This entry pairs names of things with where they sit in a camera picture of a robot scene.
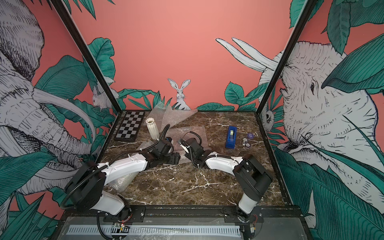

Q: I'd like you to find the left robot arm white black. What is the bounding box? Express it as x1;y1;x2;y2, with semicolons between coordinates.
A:
60;124;180;221

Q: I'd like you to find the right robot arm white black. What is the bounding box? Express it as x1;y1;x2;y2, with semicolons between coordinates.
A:
179;138;273;216

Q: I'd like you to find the crumpled bubble wrap pile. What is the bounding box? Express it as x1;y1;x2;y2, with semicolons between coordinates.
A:
147;103;198;132

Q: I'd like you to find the small white ribbed vase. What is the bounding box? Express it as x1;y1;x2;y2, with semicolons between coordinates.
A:
146;118;160;140

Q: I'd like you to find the blue tape dispenser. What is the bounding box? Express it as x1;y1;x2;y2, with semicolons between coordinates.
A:
225;126;237;149

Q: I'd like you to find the black white chessboard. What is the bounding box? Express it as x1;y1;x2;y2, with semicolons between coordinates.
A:
114;111;145;142

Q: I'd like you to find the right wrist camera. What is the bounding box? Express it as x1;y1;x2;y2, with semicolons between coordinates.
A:
179;139;190;153

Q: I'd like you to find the left black frame post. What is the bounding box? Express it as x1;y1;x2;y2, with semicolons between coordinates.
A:
51;0;122;114

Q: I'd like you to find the black frame post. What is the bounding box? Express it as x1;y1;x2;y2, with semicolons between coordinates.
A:
256;0;317;117
51;0;122;114

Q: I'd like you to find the black front mounting rail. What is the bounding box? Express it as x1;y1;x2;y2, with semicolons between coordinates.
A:
62;204;304;224

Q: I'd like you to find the white slotted cable duct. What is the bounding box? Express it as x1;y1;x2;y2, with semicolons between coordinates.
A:
65;224;242;237

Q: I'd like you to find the right black frame post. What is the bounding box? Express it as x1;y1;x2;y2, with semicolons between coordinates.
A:
256;0;317;117

